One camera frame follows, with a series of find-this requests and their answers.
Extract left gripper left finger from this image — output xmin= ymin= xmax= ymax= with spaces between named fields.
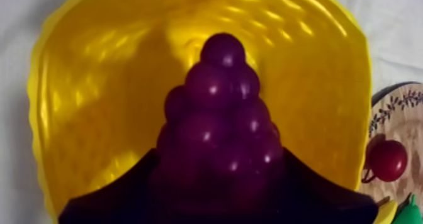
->
xmin=59 ymin=148 xmax=162 ymax=224

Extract yellow toy banana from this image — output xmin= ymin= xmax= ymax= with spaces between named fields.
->
xmin=373 ymin=196 xmax=398 ymax=224

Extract yellow plastic basket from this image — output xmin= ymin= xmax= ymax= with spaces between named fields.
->
xmin=26 ymin=0 xmax=373 ymax=224

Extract small red fruit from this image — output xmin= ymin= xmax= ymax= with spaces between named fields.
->
xmin=361 ymin=139 xmax=409 ymax=184

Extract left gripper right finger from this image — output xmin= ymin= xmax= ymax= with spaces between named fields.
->
xmin=280 ymin=148 xmax=380 ymax=224

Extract purple toy grapes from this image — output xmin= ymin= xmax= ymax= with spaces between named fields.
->
xmin=150 ymin=32 xmax=286 ymax=224

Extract round wooden board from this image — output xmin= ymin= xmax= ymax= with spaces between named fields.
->
xmin=359 ymin=81 xmax=423 ymax=208

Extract green toy pear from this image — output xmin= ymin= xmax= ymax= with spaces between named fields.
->
xmin=392 ymin=194 xmax=423 ymax=224

